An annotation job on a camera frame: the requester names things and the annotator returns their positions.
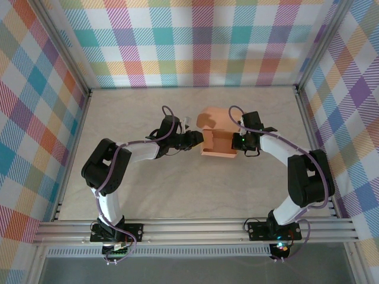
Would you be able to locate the aluminium side rail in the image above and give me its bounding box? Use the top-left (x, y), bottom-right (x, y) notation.
top-left (50, 88), bottom-right (93, 222)
top-left (292, 85), bottom-right (340, 219)

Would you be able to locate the left aluminium frame post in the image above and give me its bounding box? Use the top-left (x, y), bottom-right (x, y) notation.
top-left (31, 0), bottom-right (92, 97)

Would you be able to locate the right aluminium side rail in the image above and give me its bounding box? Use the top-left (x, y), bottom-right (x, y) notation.
top-left (292, 85), bottom-right (340, 219)

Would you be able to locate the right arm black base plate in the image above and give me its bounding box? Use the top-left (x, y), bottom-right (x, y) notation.
top-left (248, 221), bottom-right (303, 241)

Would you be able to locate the right aluminium frame post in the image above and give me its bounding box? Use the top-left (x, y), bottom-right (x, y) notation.
top-left (295, 0), bottom-right (356, 93)

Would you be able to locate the orange cardboard paper box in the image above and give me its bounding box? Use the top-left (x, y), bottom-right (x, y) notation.
top-left (196, 106), bottom-right (239, 159)

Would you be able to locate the slotted grey cable duct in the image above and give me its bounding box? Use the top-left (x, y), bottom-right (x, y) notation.
top-left (47, 247), bottom-right (272, 258)

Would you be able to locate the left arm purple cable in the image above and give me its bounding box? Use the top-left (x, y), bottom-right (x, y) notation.
top-left (95, 105), bottom-right (178, 266)

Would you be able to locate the aluminium frame post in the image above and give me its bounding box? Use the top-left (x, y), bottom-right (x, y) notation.
top-left (31, 0), bottom-right (92, 97)
top-left (295, 0), bottom-right (356, 93)

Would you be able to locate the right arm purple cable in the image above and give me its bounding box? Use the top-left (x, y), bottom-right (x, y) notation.
top-left (228, 105), bottom-right (330, 264)

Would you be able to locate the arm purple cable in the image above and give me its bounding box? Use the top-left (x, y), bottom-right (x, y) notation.
top-left (95, 105), bottom-right (178, 266)
top-left (228, 105), bottom-right (330, 264)

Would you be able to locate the wide aluminium mounting rail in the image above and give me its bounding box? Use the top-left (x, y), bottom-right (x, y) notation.
top-left (32, 218), bottom-right (358, 247)

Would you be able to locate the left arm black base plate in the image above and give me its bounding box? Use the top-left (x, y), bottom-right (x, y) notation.
top-left (90, 224), bottom-right (144, 244)

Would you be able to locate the left aluminium side rail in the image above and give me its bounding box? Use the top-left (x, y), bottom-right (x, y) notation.
top-left (50, 88), bottom-right (93, 222)

